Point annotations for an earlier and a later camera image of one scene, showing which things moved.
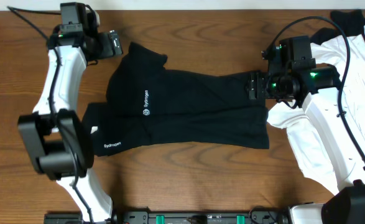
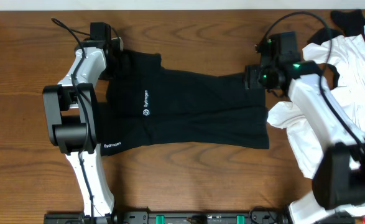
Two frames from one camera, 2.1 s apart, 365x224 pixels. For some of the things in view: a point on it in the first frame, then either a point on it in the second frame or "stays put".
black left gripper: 114,43 → 114,58
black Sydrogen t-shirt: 148,105 stays put
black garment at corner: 351,22 stays put
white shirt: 355,61 stays put
